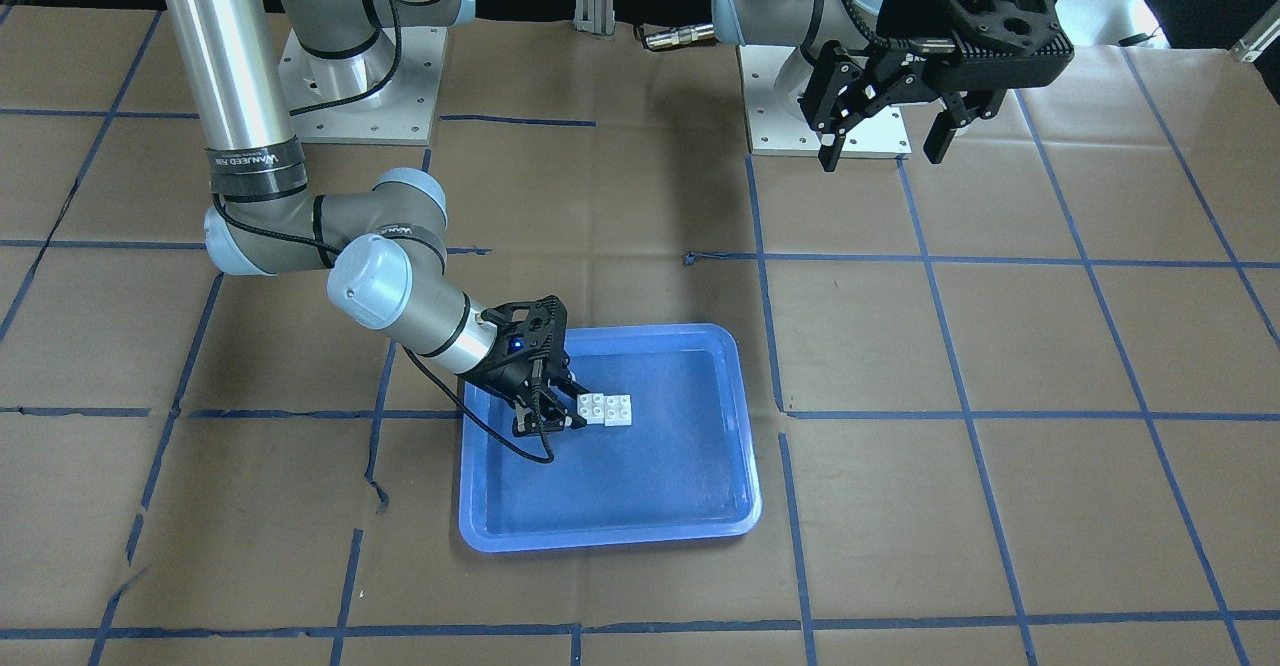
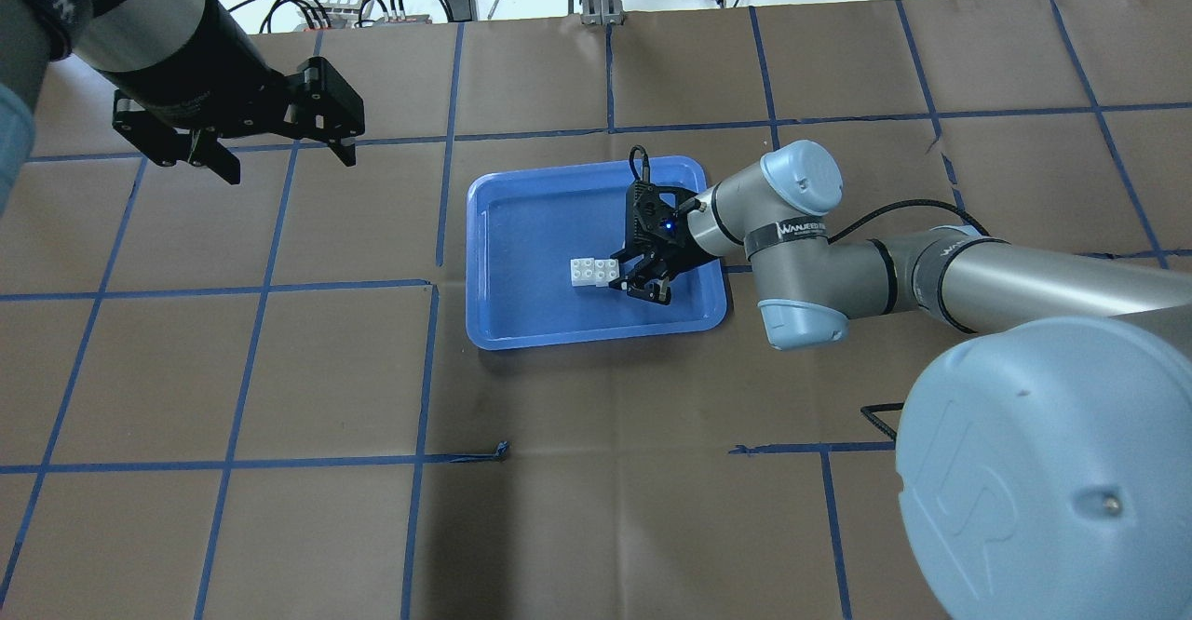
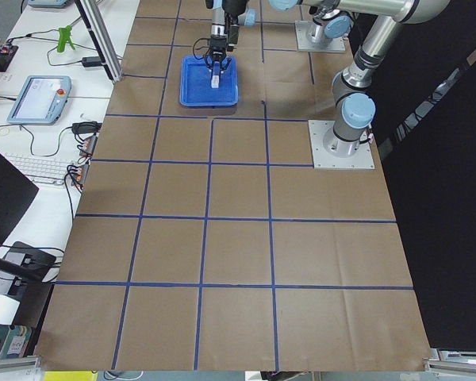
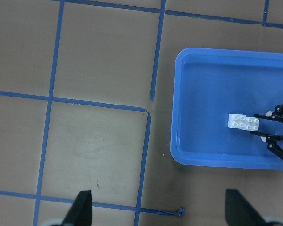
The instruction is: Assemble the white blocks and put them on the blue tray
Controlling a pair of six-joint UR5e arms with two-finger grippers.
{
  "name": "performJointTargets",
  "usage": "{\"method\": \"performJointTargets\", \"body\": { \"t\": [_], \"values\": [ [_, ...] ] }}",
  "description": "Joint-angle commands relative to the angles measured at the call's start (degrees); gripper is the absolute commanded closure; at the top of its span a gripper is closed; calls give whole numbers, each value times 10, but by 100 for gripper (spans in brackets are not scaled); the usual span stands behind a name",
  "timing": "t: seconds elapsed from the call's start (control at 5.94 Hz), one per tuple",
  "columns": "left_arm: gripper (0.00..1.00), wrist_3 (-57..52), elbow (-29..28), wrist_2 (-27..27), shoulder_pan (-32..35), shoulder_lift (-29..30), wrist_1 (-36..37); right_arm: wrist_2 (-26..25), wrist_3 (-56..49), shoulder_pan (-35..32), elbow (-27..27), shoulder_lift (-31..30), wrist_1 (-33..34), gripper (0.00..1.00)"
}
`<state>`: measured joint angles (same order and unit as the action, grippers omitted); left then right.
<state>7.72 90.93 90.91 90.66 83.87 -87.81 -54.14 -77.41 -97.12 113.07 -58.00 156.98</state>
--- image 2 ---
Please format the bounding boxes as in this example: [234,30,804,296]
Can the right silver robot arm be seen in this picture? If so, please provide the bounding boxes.
[611,140,1191,619]

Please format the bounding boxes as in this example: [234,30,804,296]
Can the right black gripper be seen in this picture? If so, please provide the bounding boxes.
[608,180,704,305]

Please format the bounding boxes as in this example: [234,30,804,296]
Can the plain white block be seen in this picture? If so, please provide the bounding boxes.
[569,258,606,289]

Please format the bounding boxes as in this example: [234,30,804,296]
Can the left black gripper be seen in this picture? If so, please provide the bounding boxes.
[112,56,366,184]

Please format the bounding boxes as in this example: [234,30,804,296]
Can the black power adapter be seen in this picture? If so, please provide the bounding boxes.
[446,0,476,21]

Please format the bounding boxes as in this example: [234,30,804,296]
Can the blue plastic tray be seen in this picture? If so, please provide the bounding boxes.
[466,159,728,351]

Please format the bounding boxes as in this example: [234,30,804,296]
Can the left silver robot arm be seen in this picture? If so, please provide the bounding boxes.
[1,0,366,197]

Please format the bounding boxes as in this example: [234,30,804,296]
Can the white block with studs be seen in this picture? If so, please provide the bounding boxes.
[591,259,621,289]

